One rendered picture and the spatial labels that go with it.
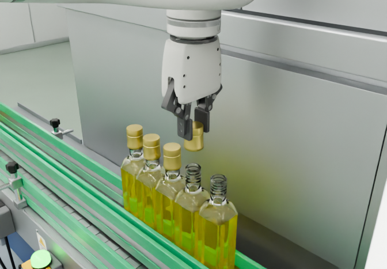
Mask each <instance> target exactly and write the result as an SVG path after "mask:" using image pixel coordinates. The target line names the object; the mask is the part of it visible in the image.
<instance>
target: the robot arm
mask: <svg viewBox="0 0 387 269"><path fill-rule="evenodd" d="M253 1H254V0H0V2H9V3H108V4H116V5H127V6H137V7H148V8H155V9H166V25H167V32H168V33H169V34H170V39H168V40H166V43H165V48H164V56H163V62H162V96H163V97H164V99H163V102H162V104H161V108H162V109H165V110H167V111H170V112H171V113H173V114H174V115H175V116H177V135H178V136H179V137H181V138H184V139H186V140H188V141H191V140H192V138H193V120H192V119H190V114H191V103H192V102H193V101H195V100H196V103H197V106H198V107H195V110H194V121H197V122H201V123H202V124H203V132H205V133H208V132H209V131H210V112H209V111H211V110H212V108H213V102H214V100H215V98H216V96H217V95H218V93H219V92H220V91H221V90H222V84H221V70H222V68H221V48H220V43H219V36H218V35H217V34H219V33H220V32H221V10H230V9H238V8H241V7H244V6H246V5H248V4H250V3H251V2H253ZM181 105H184V110H183V109H181Z"/></svg>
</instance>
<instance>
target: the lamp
mask: <svg viewBox="0 0 387 269"><path fill-rule="evenodd" d="M51 262H52V260H51V257H50V253H49V252H47V251H46V250H39V251H36V252H35V253H34V254H33V255H32V257H31V266H32V269H46V268H48V267H49V266H50V265H51Z"/></svg>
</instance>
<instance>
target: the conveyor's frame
mask: <svg viewBox="0 0 387 269"><path fill-rule="evenodd" d="M15 199H16V196H15V194H14V193H13V192H12V191H11V190H10V189H9V188H7V189H5V190H2V191H0V200H1V201H2V202H3V203H4V204H5V205H6V206H7V207H8V208H9V209H10V211H11V214H12V218H13V223H14V227H15V230H16V232H17V233H18V234H19V235H20V236H21V237H22V238H23V239H24V240H25V241H26V242H27V243H28V244H29V245H30V246H31V248H32V249H33V250H34V251H35V252H36V251H39V250H49V251H50V252H51V253H52V254H53V255H54V256H55V257H56V258H57V259H58V260H59V261H60V262H61V263H62V266H63V269H96V268H94V267H93V266H92V265H91V264H90V263H89V262H88V261H87V260H86V259H85V258H84V257H83V256H82V255H80V254H79V253H78V252H77V251H76V250H75V249H74V248H73V247H72V246H71V245H70V244H69V243H68V242H67V241H66V240H64V239H63V238H62V237H61V236H60V235H59V234H57V232H56V231H54V230H53V228H51V227H50V226H49V225H48V224H47V223H46V222H45V221H43V220H42V219H41V218H40V217H39V216H38V215H37V214H36V213H35V212H34V211H33V210H32V209H31V208H29V207H28V206H26V207H25V208H26V209H25V210H24V211H22V210H21V209H20V210H18V209H17V208H16V207H15V206H14V202H13V200H15ZM0 244H1V245H2V246H3V245H5V244H6V243H5V239H4V238H2V239H0Z"/></svg>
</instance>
